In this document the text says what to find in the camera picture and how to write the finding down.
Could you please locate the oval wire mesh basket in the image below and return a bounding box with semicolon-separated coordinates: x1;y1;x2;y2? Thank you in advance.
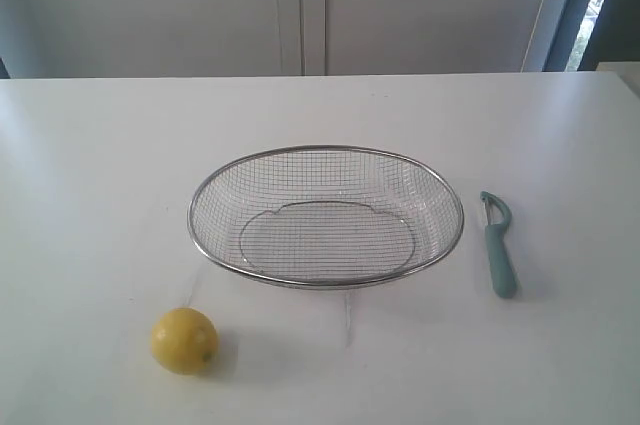
187;145;465;290

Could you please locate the yellow lemon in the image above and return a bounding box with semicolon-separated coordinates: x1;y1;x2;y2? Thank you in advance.
150;307;219;375

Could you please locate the teal handled peeler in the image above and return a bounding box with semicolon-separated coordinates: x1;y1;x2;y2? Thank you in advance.
480;191;518;299

